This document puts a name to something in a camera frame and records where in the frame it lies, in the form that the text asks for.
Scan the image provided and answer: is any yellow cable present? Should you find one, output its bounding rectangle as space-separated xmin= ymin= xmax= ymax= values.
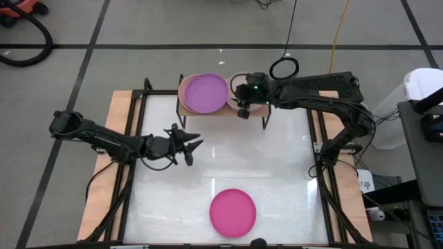
xmin=328 ymin=0 xmax=353 ymax=75

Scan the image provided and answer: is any black-framed wooden shelf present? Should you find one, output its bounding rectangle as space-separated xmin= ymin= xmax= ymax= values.
xmin=175 ymin=73 xmax=272 ymax=131

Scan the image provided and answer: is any black keyboard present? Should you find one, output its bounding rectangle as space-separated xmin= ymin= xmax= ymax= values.
xmin=426 ymin=211 xmax=443 ymax=247

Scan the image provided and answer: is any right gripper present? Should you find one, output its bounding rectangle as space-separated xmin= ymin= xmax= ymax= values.
xmin=235 ymin=72 xmax=275 ymax=108

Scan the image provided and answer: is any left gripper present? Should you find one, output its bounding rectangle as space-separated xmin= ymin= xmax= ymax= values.
xmin=145 ymin=128 xmax=205 ymax=160

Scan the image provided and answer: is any black vacuum hose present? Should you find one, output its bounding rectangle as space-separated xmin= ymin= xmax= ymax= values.
xmin=0 ymin=0 xmax=54 ymax=68

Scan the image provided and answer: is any large magenta pink plate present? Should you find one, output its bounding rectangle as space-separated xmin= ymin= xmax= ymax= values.
xmin=208 ymin=187 xmax=257 ymax=239

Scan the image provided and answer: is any black table frame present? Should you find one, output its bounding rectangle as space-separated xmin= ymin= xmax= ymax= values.
xmin=78 ymin=77 xmax=373 ymax=245

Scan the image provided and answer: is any black cable with coil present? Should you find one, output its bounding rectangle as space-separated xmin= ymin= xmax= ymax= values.
xmin=269 ymin=0 xmax=300 ymax=82

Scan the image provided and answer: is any purple plate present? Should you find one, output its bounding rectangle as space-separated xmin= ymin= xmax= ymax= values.
xmin=184 ymin=73 xmax=230 ymax=114

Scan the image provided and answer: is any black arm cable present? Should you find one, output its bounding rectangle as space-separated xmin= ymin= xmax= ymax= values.
xmin=137 ymin=127 xmax=178 ymax=172
xmin=307 ymin=157 xmax=361 ymax=181

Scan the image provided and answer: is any grey desk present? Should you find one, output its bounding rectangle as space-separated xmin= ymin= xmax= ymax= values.
xmin=397 ymin=99 xmax=443 ymax=209

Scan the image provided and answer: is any light pink plate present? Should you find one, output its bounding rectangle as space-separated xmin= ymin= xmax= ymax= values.
xmin=226 ymin=71 xmax=266 ymax=113

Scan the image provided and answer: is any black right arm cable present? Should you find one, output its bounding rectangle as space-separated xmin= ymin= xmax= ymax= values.
xmin=307 ymin=157 xmax=361 ymax=181

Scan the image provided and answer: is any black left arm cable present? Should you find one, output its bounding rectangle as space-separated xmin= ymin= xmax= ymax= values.
xmin=137 ymin=127 xmax=178 ymax=172

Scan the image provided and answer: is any orange vacuum cleaner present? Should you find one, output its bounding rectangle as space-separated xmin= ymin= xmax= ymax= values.
xmin=0 ymin=0 xmax=50 ymax=28

